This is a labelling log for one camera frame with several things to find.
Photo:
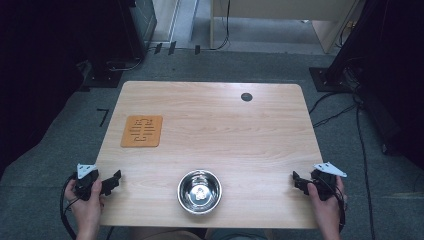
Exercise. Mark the orange wooden trivet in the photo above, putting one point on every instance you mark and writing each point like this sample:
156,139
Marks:
141,131

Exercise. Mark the black stand with base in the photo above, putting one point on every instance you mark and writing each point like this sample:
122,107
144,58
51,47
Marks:
110,66

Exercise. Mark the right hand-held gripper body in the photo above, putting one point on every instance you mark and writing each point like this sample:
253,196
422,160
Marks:
325,182

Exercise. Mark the black tape corner mark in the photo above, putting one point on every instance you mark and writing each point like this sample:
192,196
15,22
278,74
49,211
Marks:
104,116

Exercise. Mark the dark glass cabinet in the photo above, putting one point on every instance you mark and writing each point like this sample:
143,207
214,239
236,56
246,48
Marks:
143,23

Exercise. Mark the black stand base plate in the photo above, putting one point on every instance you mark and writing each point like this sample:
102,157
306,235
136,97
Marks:
328,81

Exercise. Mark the person's right hand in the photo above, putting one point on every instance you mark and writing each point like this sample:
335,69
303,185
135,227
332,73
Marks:
326,211

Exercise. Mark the person's left hand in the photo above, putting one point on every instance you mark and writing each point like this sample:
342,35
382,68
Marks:
87,210

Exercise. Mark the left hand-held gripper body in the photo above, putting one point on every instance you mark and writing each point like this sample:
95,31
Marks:
86,181

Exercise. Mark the stainless steel bowl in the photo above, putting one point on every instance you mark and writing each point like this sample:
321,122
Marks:
199,192

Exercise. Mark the person's legs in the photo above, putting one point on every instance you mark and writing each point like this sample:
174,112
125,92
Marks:
186,234

